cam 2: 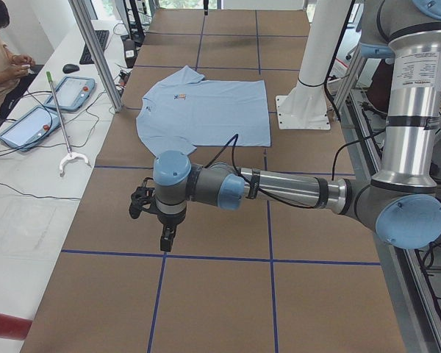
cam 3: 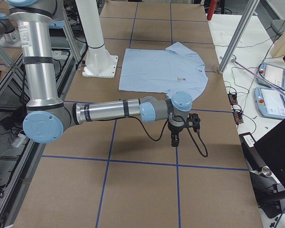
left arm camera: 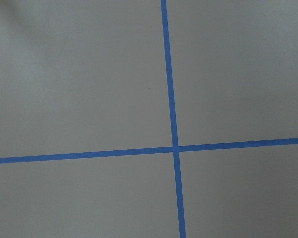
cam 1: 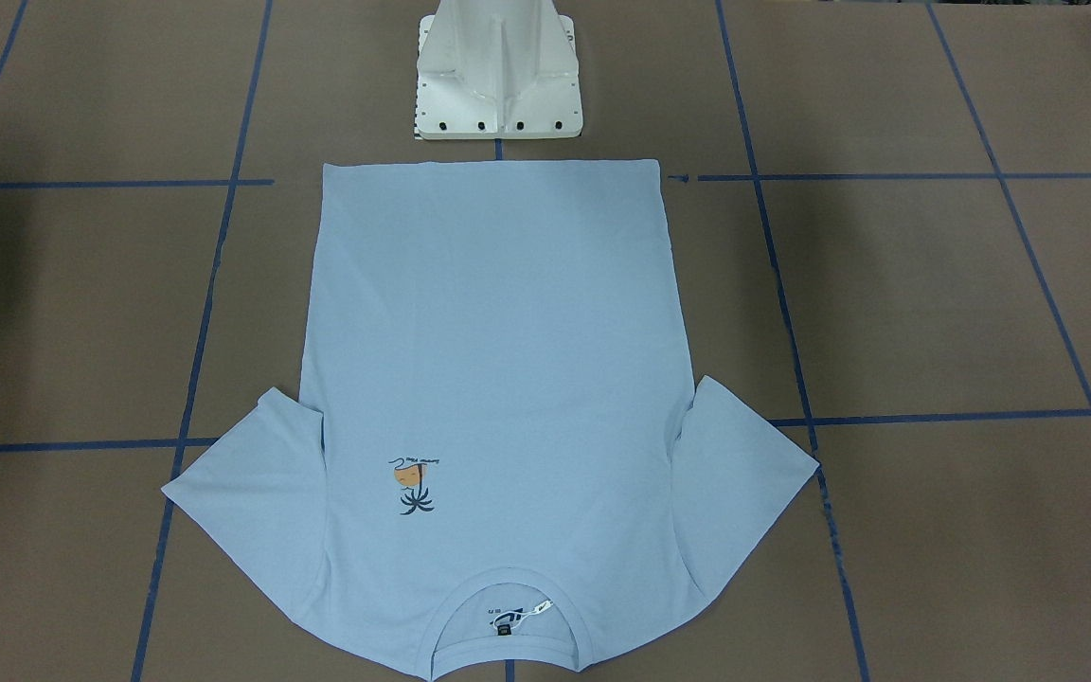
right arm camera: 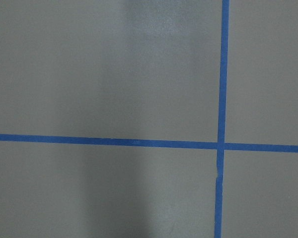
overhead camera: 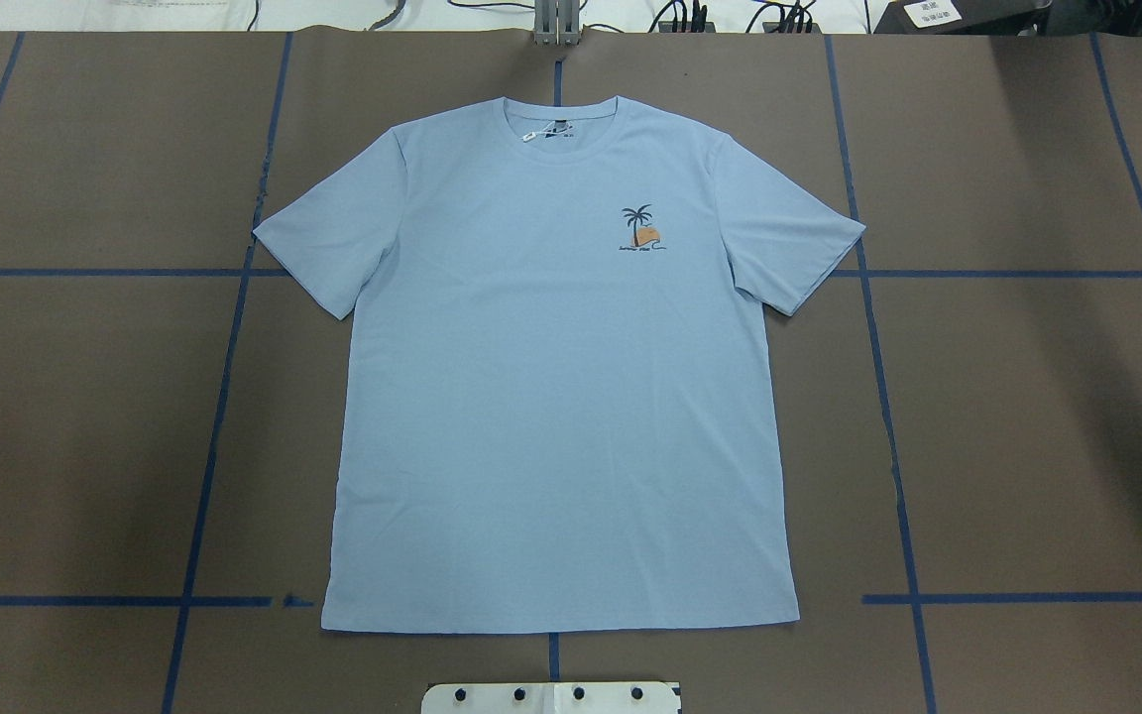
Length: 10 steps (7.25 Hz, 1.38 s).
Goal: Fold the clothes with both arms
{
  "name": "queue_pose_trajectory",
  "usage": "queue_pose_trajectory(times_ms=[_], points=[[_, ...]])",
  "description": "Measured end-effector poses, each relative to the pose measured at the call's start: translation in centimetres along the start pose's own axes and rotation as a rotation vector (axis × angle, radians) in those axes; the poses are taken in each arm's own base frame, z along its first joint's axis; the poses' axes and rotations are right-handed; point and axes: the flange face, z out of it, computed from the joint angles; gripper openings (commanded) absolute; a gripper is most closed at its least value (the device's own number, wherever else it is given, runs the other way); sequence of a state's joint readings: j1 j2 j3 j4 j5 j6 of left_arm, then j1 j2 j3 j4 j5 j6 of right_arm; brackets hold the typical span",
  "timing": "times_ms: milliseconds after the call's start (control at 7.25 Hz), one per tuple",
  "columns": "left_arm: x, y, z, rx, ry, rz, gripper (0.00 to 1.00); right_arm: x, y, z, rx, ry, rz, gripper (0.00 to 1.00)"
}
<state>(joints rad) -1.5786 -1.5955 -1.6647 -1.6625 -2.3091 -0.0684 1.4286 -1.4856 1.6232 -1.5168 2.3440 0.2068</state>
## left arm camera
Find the blue tape grid lines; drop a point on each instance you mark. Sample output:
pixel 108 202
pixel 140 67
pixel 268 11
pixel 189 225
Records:
pixel 131 193

